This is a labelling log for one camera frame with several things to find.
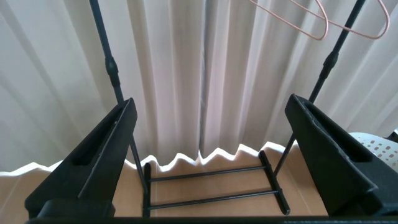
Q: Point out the beige curtain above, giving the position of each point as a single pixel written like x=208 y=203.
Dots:
x=186 y=77

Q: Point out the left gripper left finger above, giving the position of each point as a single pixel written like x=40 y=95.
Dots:
x=102 y=161

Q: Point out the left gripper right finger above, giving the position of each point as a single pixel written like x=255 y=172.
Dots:
x=329 y=161

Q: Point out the black clothes rack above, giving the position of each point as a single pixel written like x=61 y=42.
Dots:
x=109 y=63

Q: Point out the white laundry basket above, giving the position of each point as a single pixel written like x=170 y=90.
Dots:
x=379 y=146

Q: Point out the pink clothes hanger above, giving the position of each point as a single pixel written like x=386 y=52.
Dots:
x=327 y=23
x=388 y=23

